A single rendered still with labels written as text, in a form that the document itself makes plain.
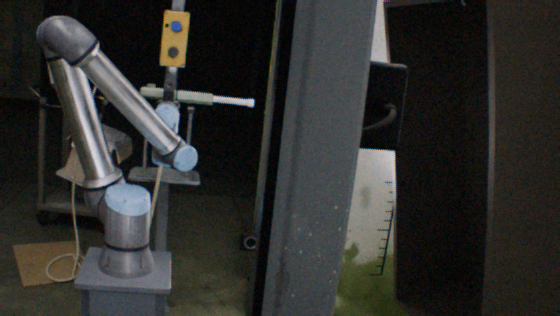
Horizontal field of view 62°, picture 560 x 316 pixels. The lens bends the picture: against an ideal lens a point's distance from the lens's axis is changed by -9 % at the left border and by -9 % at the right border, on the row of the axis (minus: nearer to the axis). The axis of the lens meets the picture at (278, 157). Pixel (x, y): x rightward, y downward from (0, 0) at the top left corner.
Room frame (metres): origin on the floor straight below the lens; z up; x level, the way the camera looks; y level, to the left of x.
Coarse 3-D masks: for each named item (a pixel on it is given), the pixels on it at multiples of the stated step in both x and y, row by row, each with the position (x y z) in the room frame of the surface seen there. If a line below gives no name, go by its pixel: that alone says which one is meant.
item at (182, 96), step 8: (144, 88) 2.08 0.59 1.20; (152, 88) 2.09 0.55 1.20; (144, 96) 2.08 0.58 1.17; (152, 96) 2.09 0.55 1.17; (160, 96) 2.09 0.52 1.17; (176, 96) 2.11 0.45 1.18; (184, 96) 2.11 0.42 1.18; (192, 96) 2.12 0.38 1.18; (200, 96) 2.13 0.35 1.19; (208, 96) 2.13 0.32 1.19; (216, 96) 2.16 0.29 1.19; (208, 104) 2.14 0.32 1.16; (240, 104) 2.18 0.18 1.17; (248, 104) 2.18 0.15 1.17
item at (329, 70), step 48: (336, 0) 0.35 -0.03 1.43; (336, 48) 0.35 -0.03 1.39; (288, 96) 0.38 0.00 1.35; (336, 96) 0.36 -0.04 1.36; (288, 144) 0.37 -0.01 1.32; (336, 144) 0.36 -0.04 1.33; (288, 192) 0.35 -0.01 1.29; (336, 192) 0.36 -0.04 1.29; (288, 240) 0.35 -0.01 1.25; (336, 240) 0.36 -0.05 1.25; (288, 288) 0.35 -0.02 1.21; (336, 288) 0.36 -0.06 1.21
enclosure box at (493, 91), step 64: (448, 0) 1.46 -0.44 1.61; (512, 0) 1.29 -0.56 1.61; (448, 64) 1.94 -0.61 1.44; (512, 64) 1.30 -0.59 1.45; (448, 128) 1.95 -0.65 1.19; (512, 128) 1.31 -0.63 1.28; (448, 192) 1.96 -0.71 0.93; (512, 192) 1.32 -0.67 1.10; (448, 256) 1.98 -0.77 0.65; (512, 256) 1.34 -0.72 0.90
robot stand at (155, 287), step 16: (96, 256) 1.60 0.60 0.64; (160, 256) 1.69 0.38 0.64; (80, 272) 1.46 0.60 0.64; (96, 272) 1.48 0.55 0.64; (160, 272) 1.55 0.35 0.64; (80, 288) 1.38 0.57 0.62; (96, 288) 1.39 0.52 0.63; (112, 288) 1.40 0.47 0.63; (128, 288) 1.42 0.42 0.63; (144, 288) 1.43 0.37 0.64; (160, 288) 1.44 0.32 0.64; (96, 304) 1.41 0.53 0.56; (112, 304) 1.42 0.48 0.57; (128, 304) 1.43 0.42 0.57; (144, 304) 1.44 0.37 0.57; (160, 304) 1.47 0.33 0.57
